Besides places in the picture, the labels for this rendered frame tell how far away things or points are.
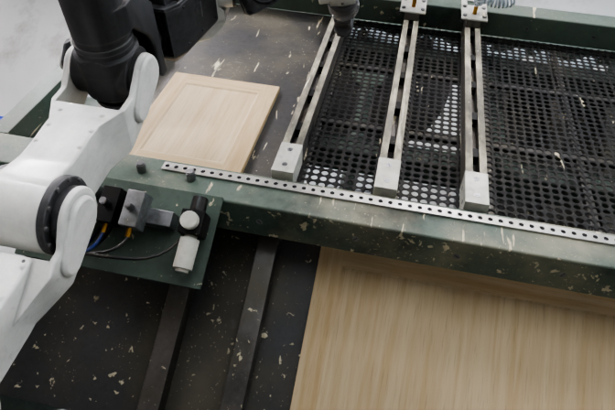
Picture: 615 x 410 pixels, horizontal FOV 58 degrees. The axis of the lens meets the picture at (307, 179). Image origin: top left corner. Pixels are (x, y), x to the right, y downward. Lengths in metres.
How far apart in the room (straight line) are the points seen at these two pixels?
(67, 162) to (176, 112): 0.81
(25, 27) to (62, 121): 5.78
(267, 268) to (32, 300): 0.76
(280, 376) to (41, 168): 0.89
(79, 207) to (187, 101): 0.93
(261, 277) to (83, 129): 0.70
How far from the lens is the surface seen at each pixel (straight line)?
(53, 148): 1.11
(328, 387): 1.61
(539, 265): 1.48
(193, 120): 1.79
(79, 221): 1.03
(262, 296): 1.59
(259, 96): 1.88
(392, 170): 1.53
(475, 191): 1.53
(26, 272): 1.02
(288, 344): 1.63
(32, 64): 6.58
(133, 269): 1.48
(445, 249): 1.44
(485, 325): 1.65
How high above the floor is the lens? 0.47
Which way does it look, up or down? 17 degrees up
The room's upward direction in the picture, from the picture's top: 12 degrees clockwise
